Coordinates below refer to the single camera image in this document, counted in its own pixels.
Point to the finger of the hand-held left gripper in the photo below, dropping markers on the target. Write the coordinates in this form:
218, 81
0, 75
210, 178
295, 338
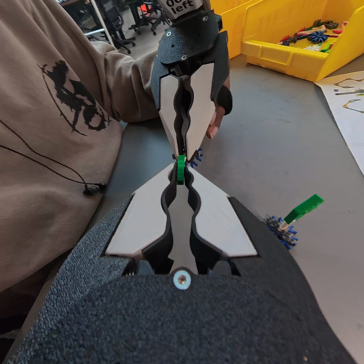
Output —
202, 102
170, 108

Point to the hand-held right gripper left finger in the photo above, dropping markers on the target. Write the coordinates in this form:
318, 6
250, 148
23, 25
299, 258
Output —
136, 224

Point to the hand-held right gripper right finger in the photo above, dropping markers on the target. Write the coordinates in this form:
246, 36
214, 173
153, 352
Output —
224, 224

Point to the blue snowflake toy connector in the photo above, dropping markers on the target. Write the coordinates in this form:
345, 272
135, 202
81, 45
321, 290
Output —
282, 230

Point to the yellow plastic bin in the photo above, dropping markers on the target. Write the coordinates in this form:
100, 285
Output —
296, 57
233, 23

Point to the pile of toy pieces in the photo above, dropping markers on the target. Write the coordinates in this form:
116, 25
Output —
315, 37

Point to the grey desk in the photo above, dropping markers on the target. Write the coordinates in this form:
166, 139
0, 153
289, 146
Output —
273, 148

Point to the person's left hand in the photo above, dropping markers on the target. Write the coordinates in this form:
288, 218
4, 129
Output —
217, 122

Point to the black office chair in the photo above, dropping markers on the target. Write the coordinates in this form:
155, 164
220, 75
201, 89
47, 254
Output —
151, 14
116, 23

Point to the printed instruction sheet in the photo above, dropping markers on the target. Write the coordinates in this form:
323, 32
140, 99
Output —
350, 114

